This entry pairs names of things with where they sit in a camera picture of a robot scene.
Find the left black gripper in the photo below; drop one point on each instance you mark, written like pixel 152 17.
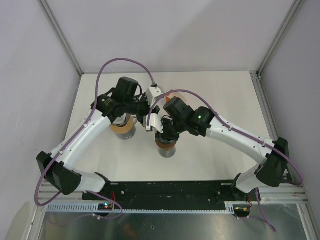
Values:
pixel 141 118

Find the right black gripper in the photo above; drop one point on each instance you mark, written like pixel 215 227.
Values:
pixel 165 137

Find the white paper coffee filter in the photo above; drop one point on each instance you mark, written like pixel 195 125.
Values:
pixel 121 121

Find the orange coffee filter box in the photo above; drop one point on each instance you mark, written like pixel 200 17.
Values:
pixel 171 95

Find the glass server pitcher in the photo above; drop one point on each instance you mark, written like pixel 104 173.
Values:
pixel 127 131

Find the glass carafe with brown band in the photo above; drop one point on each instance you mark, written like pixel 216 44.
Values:
pixel 167 152

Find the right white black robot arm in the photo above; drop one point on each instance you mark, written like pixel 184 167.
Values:
pixel 268 154

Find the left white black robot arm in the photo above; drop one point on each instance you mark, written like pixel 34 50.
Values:
pixel 58 166

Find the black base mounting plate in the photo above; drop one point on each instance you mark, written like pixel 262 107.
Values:
pixel 197 195

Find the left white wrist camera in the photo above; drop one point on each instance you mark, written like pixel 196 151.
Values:
pixel 153 93

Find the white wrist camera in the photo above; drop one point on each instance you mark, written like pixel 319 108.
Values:
pixel 153 123
pixel 153 93

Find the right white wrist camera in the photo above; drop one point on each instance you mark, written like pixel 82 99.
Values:
pixel 153 123

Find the white slotted cable duct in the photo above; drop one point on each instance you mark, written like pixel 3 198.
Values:
pixel 102 207

